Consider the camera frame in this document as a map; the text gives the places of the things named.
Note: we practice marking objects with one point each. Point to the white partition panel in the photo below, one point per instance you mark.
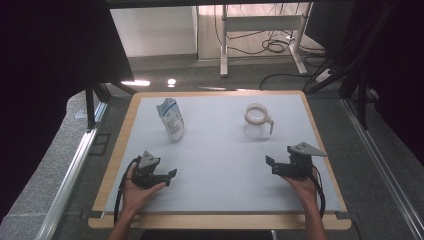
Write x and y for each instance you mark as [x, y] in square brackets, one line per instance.
[153, 31]

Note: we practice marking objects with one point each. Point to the black metal stand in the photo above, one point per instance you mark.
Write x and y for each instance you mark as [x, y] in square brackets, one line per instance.
[361, 100]
[90, 106]

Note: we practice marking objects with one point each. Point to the aluminium floor rail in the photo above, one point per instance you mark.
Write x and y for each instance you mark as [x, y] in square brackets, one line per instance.
[383, 170]
[66, 186]

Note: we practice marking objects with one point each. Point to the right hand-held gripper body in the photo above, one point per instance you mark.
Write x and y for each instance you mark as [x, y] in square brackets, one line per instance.
[298, 166]

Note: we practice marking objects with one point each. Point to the white desk frame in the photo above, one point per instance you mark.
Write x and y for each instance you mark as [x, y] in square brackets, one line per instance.
[263, 23]

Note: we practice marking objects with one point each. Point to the dark floor hatch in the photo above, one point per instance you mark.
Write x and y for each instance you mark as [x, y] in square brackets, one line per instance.
[99, 144]

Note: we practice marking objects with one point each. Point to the clear glass measuring cup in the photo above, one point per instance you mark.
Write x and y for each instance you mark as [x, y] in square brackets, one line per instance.
[256, 128]

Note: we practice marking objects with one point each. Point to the pale blue table mat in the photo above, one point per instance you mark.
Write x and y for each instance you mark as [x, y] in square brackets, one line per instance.
[216, 193]

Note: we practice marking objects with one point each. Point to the white power strip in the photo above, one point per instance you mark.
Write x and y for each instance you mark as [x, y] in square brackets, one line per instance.
[323, 76]

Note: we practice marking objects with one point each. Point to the person's right hand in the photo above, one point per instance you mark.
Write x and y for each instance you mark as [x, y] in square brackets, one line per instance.
[306, 188]

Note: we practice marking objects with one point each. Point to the person's left hand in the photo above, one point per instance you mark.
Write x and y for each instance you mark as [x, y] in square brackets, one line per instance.
[135, 196]

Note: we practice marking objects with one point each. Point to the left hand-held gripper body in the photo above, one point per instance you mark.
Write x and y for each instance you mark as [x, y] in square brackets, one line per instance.
[146, 175]

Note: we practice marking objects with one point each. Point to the dark curtain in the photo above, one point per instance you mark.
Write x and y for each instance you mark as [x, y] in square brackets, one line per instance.
[40, 66]
[400, 66]

